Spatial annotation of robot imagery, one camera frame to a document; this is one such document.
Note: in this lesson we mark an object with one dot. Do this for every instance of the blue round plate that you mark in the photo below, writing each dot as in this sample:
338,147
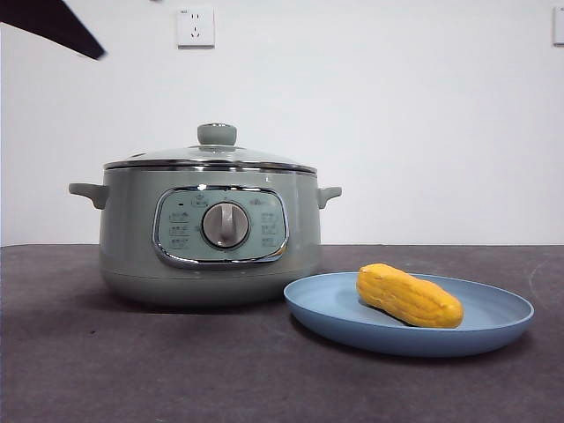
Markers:
330,317

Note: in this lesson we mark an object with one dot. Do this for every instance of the glass lid with green knob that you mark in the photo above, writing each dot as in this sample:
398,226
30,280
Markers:
211,156

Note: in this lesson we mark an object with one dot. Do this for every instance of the white wall socket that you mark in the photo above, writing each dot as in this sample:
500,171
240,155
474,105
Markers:
196,26

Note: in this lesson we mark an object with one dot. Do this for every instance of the pale green electric steamer pot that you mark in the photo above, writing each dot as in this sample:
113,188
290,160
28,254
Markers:
132,238

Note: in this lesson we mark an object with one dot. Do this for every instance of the yellow corn cob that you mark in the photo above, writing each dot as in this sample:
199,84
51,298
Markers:
410,297

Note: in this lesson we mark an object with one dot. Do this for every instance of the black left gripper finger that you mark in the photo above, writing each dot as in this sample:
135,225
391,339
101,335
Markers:
53,26

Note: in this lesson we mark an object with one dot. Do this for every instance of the white wall plate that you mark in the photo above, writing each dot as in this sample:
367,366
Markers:
559,25

